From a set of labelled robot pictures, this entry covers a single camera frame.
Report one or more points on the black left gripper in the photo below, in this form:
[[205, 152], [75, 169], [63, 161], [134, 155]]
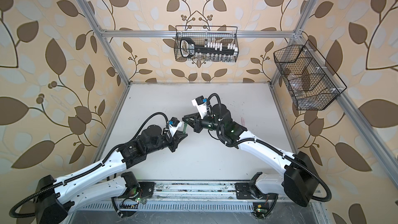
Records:
[[175, 139]]

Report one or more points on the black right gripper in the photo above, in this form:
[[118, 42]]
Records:
[[197, 122]]

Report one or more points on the green fountain pen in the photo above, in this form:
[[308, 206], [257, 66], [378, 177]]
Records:
[[184, 127]]

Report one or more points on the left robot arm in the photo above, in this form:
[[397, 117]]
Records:
[[56, 198]]

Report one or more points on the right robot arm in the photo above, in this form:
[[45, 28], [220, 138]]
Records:
[[297, 179]]

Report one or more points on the black tool in basket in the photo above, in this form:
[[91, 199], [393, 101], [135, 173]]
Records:
[[188, 48]]

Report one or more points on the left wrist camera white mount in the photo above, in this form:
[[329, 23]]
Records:
[[174, 125]]

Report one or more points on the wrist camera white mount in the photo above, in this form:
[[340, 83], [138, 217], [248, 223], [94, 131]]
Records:
[[201, 104], [174, 125]]

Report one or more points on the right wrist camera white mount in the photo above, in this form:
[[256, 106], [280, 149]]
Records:
[[201, 104]]

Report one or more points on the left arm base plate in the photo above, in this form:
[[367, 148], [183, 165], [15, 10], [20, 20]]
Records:
[[145, 189]]

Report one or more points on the black wire basket back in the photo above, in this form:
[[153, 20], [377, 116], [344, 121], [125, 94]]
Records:
[[221, 34]]

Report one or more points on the black wire basket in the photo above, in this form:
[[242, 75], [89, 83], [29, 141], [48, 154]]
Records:
[[221, 34], [312, 82]]

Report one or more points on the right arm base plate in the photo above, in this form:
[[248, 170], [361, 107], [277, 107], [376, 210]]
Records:
[[248, 191]]

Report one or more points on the black wire basket right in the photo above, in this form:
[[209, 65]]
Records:
[[312, 82]]

